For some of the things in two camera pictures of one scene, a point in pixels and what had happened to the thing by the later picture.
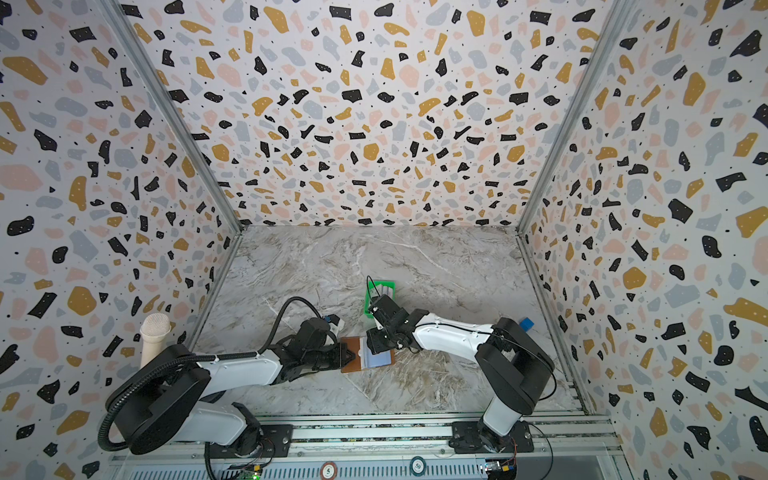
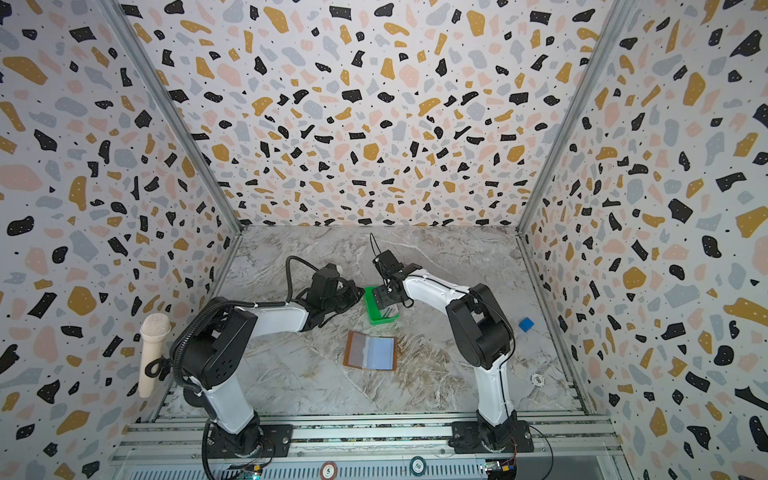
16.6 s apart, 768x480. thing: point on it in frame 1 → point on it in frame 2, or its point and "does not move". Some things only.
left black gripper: (342, 359) → (355, 297)
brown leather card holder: (364, 358) does not move
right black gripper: (380, 336) → (386, 294)
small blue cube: (526, 324) does not move
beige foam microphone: (153, 332) does not move
